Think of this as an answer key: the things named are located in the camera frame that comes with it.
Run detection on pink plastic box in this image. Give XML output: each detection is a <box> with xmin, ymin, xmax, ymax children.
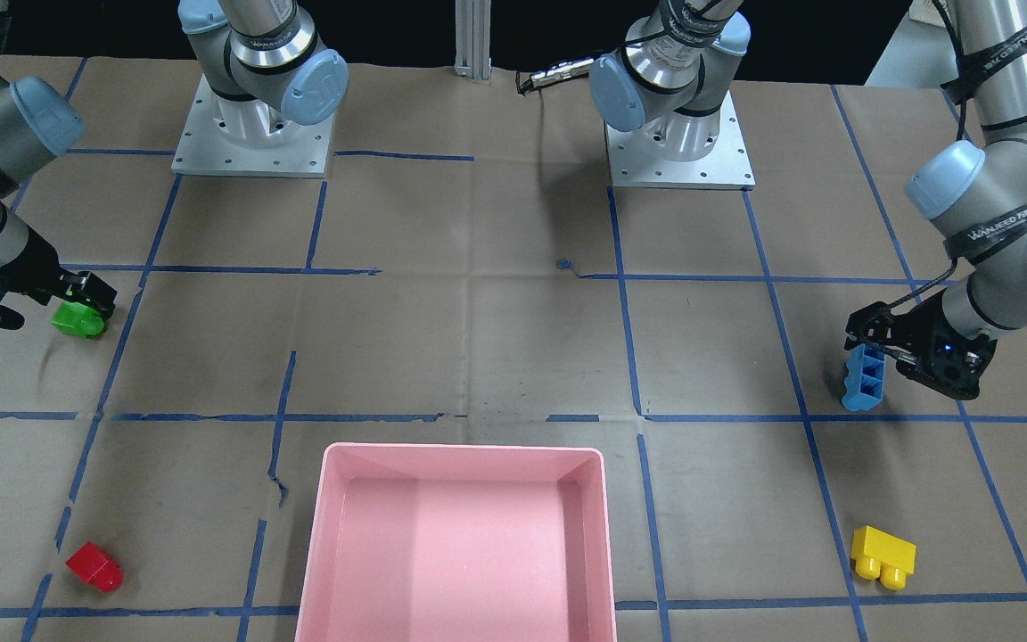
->
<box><xmin>296</xmin><ymin>442</ymin><xmax>617</xmax><ymax>641</ymax></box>

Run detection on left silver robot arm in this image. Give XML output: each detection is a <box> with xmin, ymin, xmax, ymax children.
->
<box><xmin>588</xmin><ymin>1</ymin><xmax>1027</xmax><ymax>399</ymax></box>

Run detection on aluminium frame post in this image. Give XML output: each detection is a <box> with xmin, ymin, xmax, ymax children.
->
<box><xmin>453</xmin><ymin>0</ymin><xmax>492</xmax><ymax>84</ymax></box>

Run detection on green toy block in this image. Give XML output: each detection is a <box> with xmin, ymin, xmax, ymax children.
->
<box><xmin>50</xmin><ymin>301</ymin><xmax>109</xmax><ymax>340</ymax></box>

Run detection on red toy block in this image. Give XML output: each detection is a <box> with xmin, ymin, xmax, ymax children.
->
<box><xmin>64</xmin><ymin>541</ymin><xmax>125</xmax><ymax>593</ymax></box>

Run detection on blue toy block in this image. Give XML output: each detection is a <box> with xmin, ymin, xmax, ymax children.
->
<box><xmin>841</xmin><ymin>344</ymin><xmax>887</xmax><ymax>412</ymax></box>

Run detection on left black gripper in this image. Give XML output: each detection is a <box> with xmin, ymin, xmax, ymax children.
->
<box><xmin>844</xmin><ymin>301</ymin><xmax>998</xmax><ymax>399</ymax></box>

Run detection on yellow toy block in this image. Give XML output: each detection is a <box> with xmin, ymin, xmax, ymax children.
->
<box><xmin>850</xmin><ymin>525</ymin><xmax>917</xmax><ymax>592</ymax></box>

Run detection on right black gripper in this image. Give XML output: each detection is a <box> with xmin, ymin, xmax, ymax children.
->
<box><xmin>0</xmin><ymin>267</ymin><xmax>117</xmax><ymax>332</ymax></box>

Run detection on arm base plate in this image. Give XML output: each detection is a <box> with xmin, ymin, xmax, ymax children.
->
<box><xmin>172</xmin><ymin>77</ymin><xmax>337</xmax><ymax>179</ymax></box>
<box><xmin>604</xmin><ymin>93</ymin><xmax>757</xmax><ymax>190</ymax></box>

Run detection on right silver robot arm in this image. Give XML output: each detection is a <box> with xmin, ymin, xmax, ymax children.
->
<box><xmin>0</xmin><ymin>1</ymin><xmax>349</xmax><ymax>337</ymax></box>

